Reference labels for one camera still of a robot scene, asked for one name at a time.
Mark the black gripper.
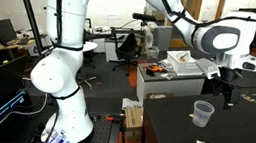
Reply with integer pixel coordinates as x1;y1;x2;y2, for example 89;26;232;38
209;66;238;111

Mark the clear plastic cup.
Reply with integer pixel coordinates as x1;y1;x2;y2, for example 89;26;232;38
190;99;216;130

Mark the white plastic bin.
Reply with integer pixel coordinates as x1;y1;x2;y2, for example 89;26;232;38
163;47;205;80

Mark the white sided side table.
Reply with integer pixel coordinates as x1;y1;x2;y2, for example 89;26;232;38
131;57;207;115

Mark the orange hand tool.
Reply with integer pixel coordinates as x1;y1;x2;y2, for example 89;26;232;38
141;63;165;78

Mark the translucent waste bin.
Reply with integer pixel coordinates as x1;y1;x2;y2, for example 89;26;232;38
145;44;161;61

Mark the black monitor on desk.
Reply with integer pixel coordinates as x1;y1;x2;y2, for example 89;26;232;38
236;4;256;17

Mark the printed cardboard box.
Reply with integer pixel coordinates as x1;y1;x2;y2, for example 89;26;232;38
121;105;147;142

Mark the white crumpled plastic bag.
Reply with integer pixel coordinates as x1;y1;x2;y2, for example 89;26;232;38
121;96;142;113

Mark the wooden door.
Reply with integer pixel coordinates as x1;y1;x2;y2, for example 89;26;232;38
171;0;227;55

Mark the red black clamp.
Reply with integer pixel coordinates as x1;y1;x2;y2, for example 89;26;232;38
104;111;126;124

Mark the black perforated breadboard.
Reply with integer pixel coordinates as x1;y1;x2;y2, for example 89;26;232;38
84;109;130;143

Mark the white round stool seat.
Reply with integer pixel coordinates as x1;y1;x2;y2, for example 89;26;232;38
83;40;100;55

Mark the black slanted pole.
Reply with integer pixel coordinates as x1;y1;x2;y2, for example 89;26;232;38
2;0;53;58

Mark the black camera bar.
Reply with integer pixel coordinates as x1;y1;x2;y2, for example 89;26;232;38
131;12;158;23

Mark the aluminium extrusion frame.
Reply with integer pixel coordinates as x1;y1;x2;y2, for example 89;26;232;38
107;121;123;143

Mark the white floor cable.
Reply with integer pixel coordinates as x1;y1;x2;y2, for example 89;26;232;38
0;87;48;143

